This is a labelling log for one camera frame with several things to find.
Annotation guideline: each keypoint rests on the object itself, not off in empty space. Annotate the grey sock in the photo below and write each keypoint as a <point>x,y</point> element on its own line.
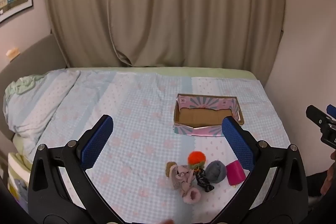
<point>215,172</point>

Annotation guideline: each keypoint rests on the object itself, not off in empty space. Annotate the white and yellow cloth stack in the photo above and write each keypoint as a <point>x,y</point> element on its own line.
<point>18,174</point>

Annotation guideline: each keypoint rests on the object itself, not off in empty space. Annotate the pink fuzzy sock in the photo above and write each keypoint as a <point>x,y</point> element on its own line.
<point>191,196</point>

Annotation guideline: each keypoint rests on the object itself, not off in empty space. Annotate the orange pompom sock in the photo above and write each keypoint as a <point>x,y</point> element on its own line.
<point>197,158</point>

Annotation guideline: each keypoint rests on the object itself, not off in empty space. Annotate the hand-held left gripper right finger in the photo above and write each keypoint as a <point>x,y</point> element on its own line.
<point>237,142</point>

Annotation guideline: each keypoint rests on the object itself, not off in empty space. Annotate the pale blue crumpled bedding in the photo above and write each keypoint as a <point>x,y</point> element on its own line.
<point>39,106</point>

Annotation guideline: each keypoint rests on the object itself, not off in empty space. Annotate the printed cardboard box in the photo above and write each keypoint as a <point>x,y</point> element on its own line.
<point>202,119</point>

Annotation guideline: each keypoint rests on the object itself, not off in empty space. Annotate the light green bedsheet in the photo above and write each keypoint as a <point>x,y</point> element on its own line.
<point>204,72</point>

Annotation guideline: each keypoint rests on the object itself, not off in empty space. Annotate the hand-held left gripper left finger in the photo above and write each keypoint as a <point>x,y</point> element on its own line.
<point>97,142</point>

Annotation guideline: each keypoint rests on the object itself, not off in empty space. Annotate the person's right hand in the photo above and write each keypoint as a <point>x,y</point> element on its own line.
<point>328,182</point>

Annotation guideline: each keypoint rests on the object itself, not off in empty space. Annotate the magenta sock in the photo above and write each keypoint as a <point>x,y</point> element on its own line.
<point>235,173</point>

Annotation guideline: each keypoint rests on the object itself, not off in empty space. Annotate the pale mauve sock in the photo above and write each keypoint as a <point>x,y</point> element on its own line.
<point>181,179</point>

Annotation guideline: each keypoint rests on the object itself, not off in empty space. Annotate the black and white patterned sock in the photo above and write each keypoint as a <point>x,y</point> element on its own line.
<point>203,180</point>

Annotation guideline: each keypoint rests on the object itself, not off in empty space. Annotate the small beige object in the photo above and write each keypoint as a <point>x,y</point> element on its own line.
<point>13,53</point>

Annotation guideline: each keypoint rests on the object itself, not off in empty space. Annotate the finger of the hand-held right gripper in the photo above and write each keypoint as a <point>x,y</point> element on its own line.
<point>332,109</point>
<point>316,115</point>

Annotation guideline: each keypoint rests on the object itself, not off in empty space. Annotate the beige curtain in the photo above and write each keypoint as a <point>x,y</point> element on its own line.
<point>76,8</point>
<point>197,8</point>

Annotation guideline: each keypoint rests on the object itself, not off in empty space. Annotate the person's dark clothing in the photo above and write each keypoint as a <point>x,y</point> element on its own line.
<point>315,184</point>

